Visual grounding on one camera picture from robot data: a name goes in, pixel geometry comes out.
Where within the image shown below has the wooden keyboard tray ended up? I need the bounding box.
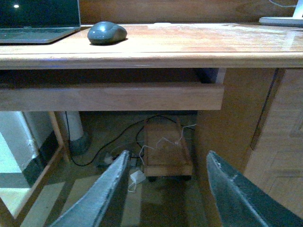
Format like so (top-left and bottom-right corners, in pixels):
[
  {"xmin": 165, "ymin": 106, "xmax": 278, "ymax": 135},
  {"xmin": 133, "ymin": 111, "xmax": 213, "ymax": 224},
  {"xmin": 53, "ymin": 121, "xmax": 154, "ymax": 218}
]
[{"xmin": 0, "ymin": 82, "xmax": 224, "ymax": 111}]

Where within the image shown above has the black power cable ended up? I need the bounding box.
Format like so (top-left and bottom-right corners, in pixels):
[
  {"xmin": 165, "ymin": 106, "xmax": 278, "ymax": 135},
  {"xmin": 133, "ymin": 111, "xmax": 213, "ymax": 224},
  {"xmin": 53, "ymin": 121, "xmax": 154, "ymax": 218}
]
[{"xmin": 65, "ymin": 111, "xmax": 176, "ymax": 166}]

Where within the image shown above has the wooden desk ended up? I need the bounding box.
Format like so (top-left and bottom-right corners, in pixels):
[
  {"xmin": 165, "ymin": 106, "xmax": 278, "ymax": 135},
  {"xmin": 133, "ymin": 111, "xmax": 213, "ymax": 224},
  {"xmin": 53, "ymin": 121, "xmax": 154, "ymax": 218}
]
[{"xmin": 0, "ymin": 21, "xmax": 303, "ymax": 227}]

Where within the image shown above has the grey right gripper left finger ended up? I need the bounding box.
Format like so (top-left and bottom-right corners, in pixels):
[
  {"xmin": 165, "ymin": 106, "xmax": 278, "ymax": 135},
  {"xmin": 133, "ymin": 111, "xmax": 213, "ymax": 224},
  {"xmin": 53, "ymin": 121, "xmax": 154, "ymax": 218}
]
[{"xmin": 51, "ymin": 150, "xmax": 130, "ymax": 227}]

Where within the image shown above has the white lamp base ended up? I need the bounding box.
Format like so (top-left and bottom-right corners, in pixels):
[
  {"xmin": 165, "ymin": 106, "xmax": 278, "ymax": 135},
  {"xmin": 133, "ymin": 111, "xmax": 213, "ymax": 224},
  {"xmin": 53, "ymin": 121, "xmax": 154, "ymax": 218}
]
[{"xmin": 258, "ymin": 0, "xmax": 303, "ymax": 28}]

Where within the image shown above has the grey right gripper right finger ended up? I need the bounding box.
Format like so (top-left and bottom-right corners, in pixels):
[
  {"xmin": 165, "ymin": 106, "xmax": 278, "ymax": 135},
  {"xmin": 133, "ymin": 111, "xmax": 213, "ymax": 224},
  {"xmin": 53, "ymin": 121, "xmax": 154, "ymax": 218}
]
[{"xmin": 206, "ymin": 151, "xmax": 303, "ymax": 227}]

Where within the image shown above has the white pipe with grey base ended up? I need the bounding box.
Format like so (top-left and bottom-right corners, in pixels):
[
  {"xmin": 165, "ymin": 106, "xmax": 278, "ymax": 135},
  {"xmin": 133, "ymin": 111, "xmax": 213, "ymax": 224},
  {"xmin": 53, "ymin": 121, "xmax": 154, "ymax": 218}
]
[{"xmin": 59, "ymin": 111, "xmax": 91, "ymax": 156}]

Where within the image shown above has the white plug on floor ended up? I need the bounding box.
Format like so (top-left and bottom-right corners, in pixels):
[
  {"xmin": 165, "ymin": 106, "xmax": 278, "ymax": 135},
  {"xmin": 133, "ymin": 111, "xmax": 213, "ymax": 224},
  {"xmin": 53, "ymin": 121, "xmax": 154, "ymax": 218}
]
[{"xmin": 104, "ymin": 153, "xmax": 114, "ymax": 165}]

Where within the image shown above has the wooden rolling stand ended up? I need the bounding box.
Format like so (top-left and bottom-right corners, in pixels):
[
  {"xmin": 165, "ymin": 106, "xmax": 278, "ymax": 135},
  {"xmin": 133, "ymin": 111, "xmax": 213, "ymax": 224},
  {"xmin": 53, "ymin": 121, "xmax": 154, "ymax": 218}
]
[{"xmin": 143, "ymin": 119, "xmax": 193, "ymax": 182}]

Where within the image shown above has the dark grey computer mouse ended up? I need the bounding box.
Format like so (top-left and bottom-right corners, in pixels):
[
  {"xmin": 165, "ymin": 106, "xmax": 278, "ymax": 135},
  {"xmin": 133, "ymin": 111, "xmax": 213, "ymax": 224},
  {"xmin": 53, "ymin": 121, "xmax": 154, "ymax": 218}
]
[{"xmin": 87, "ymin": 21, "xmax": 127, "ymax": 45}]

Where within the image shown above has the grey laptop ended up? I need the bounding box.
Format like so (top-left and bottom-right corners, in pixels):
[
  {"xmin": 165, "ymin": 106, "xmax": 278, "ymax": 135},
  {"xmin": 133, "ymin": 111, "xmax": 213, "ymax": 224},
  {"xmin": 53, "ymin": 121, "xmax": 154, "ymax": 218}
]
[{"xmin": 0, "ymin": 0, "xmax": 80, "ymax": 44}]

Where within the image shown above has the white charger adapter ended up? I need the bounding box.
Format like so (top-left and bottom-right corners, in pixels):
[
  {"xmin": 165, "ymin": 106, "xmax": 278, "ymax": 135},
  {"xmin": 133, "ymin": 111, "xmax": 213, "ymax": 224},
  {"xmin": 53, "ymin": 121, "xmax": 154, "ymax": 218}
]
[{"xmin": 130, "ymin": 170, "xmax": 146, "ymax": 184}]

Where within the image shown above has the white charger cable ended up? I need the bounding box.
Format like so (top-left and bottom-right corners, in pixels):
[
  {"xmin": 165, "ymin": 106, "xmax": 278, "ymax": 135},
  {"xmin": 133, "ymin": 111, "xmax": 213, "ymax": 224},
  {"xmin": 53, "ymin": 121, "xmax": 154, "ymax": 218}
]
[{"xmin": 127, "ymin": 123, "xmax": 197, "ymax": 192}]

